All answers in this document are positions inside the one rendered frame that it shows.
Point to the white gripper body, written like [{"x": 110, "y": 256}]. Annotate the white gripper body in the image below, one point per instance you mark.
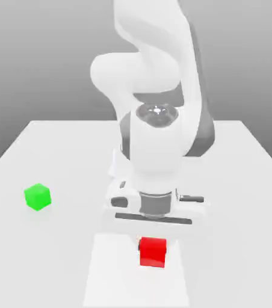
[{"x": 150, "y": 225}]

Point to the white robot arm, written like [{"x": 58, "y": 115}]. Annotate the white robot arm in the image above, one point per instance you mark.
[{"x": 155, "y": 149}]

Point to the small red cube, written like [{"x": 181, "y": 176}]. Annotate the small red cube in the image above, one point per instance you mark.
[{"x": 152, "y": 252}]

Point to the small green cube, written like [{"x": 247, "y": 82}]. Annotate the small green cube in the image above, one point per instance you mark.
[{"x": 37, "y": 196}]

